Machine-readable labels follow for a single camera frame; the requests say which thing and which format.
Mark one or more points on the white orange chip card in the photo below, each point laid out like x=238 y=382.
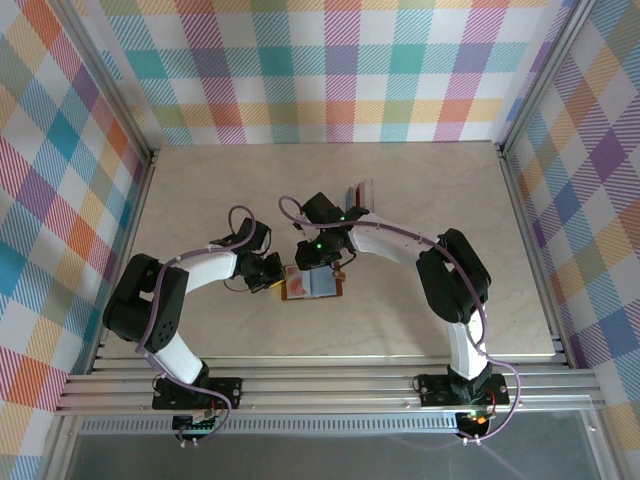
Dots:
x=297 y=282

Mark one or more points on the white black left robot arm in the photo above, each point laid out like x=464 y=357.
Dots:
x=210 y=267

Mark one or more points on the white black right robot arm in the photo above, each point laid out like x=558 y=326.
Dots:
x=385 y=240

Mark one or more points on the blue cards stack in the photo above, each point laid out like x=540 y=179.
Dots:
x=351 y=199

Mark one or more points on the clear acrylic card box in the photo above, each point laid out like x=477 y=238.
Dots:
x=371 y=200

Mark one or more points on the red cards stack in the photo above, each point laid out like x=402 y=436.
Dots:
x=365 y=192

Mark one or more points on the green terminal controller board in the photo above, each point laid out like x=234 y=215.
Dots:
x=197 y=426

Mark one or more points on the grey metal sheet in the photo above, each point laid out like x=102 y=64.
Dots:
x=325 y=457

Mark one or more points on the orange controller board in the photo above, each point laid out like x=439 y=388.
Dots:
x=477 y=421

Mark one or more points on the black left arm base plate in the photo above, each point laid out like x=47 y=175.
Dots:
x=230 y=390

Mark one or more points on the aluminium frame cross rail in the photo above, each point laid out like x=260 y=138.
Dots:
x=325 y=387

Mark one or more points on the aluminium frame side rail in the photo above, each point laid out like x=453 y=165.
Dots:
x=534 y=250
x=131 y=235

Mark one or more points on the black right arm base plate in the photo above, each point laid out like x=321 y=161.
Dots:
x=435 y=392

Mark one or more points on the aluminium frame corner post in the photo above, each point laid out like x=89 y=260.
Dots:
x=109 y=75
x=541 y=75

